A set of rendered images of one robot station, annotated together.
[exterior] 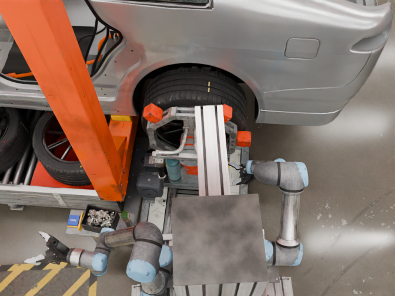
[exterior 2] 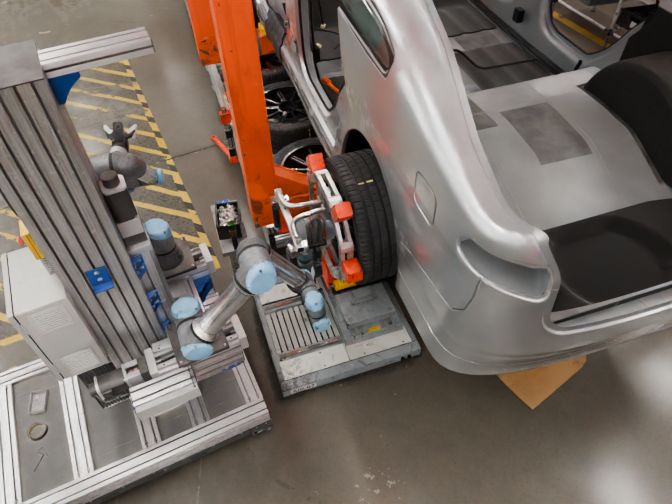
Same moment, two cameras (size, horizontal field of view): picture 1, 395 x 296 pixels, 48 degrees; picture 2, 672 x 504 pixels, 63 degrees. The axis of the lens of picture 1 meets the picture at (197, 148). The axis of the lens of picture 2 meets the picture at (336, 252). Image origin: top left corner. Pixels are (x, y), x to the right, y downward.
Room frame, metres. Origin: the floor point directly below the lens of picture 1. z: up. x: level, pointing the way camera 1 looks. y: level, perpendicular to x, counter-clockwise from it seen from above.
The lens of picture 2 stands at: (0.67, -1.73, 2.81)
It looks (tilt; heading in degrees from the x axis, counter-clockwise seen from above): 49 degrees down; 66
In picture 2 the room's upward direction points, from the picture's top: 2 degrees counter-clockwise
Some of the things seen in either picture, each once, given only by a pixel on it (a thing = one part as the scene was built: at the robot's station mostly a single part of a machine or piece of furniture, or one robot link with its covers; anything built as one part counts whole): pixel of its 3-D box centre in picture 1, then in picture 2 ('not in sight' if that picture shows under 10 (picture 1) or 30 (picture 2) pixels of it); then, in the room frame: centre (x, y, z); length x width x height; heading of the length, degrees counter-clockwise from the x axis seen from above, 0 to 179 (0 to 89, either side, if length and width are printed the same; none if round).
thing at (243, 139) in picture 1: (243, 138); (351, 270); (1.39, -0.29, 0.85); 0.09 x 0.08 x 0.07; 83
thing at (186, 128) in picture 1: (172, 137); (298, 191); (1.31, 0.14, 1.03); 0.19 x 0.18 x 0.11; 173
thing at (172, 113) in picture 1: (192, 137); (329, 225); (1.42, 0.03, 0.85); 0.54 x 0.07 x 0.54; 83
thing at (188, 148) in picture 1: (191, 146); (316, 228); (1.35, 0.04, 0.85); 0.21 x 0.14 x 0.14; 173
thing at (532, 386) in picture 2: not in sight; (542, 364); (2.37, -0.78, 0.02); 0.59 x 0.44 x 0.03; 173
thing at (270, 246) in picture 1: (261, 252); (188, 315); (0.64, -0.30, 0.98); 0.13 x 0.12 x 0.14; 86
